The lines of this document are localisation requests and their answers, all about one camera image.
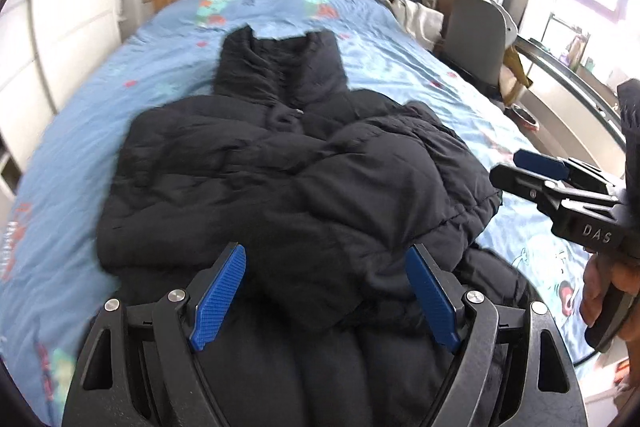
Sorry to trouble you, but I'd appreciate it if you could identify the person's right hand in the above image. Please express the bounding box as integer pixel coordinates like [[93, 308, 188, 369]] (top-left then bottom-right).
[[579, 252, 640, 343]]

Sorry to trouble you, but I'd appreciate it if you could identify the blue printed bedsheet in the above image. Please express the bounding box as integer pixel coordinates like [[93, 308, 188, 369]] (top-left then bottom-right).
[[0, 0, 601, 427]]

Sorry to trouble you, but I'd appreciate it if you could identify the curved white desk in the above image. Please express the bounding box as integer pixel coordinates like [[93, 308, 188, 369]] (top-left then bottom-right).
[[515, 34, 631, 148]]

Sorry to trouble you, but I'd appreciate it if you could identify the black cable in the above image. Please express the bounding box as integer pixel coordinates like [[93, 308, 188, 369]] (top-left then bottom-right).
[[574, 339, 603, 367]]

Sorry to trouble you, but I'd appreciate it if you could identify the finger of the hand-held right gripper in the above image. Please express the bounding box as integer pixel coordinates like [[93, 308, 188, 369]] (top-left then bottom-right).
[[513, 149, 621, 198], [489, 164, 608, 228]]

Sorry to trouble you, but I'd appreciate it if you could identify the black puffer jacket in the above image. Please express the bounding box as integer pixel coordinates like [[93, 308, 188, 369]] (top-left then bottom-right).
[[95, 24, 538, 427]]

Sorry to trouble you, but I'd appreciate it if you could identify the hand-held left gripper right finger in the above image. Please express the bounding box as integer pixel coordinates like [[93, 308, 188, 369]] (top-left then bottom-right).
[[405, 244, 586, 427]]

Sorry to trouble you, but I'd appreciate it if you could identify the grey chair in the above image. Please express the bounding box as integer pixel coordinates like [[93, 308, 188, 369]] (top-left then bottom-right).
[[442, 0, 518, 90]]

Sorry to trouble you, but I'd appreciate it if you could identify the white wardrobe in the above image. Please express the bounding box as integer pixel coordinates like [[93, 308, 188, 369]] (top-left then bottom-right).
[[0, 0, 123, 208]]

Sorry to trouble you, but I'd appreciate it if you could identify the yellow bag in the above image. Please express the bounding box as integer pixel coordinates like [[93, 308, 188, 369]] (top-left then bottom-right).
[[502, 44, 533, 105]]

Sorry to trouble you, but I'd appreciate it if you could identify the cream white cloth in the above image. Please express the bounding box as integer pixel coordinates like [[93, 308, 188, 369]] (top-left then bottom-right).
[[390, 0, 446, 52]]

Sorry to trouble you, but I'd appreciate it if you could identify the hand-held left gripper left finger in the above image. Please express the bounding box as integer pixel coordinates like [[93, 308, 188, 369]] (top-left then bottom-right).
[[62, 242, 247, 427]]

